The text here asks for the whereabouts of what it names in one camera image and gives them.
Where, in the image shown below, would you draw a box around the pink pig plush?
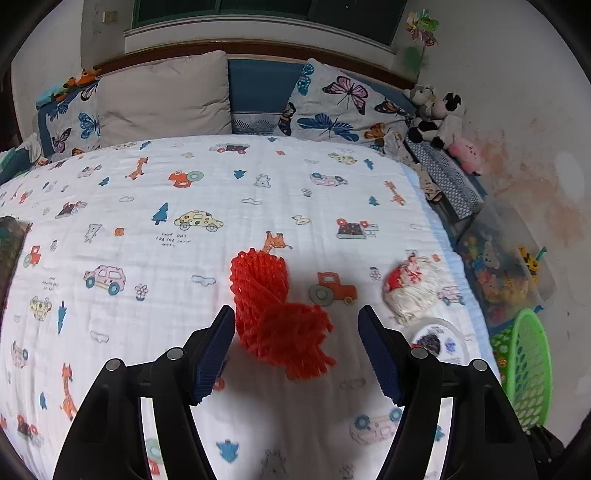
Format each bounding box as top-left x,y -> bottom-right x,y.
448,137 -> 484,176

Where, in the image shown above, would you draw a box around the orange toy on pillow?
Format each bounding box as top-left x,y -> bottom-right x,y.
62,69 -> 98,90

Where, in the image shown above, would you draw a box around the red foam fruit net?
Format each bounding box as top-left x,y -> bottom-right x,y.
229,249 -> 337,381

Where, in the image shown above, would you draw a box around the blue sofa cushion backrest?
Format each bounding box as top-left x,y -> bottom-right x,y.
228,58 -> 303,136

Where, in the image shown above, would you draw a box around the crumpled white tissue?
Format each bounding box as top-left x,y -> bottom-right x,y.
383,253 -> 448,326

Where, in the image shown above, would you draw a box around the beige pillow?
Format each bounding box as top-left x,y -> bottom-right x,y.
97,51 -> 232,146

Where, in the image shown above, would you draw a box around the black white cow plush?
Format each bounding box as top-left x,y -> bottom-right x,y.
404,85 -> 466,150

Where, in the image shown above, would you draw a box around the white cartoon print blanket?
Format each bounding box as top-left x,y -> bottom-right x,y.
1,135 -> 493,479

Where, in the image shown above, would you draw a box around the colourful wall decoration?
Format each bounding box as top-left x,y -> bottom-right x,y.
402,9 -> 439,78

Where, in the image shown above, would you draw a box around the grey patterned folded cloth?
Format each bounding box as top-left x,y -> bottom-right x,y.
405,139 -> 485,220

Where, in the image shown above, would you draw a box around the round container berry label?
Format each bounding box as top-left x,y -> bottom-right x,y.
407,317 -> 470,366

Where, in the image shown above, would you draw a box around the beige printed baby clothes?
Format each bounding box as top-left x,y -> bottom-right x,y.
384,132 -> 443,203

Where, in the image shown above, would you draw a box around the butterfly print pillow left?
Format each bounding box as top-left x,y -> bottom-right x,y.
37,80 -> 102,162

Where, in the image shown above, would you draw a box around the butterfly print pillow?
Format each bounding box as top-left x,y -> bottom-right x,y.
37,80 -> 102,162
274,59 -> 413,153

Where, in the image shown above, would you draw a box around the clear plastic toy bin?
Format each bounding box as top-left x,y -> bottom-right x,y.
456,197 -> 556,328

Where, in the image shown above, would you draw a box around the butterfly print pillow right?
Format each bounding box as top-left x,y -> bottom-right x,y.
274,59 -> 413,153

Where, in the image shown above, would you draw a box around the yellow toy truck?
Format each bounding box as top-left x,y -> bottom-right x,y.
518,246 -> 547,284

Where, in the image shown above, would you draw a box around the green plastic trash basket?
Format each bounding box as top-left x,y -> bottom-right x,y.
491,309 -> 553,430

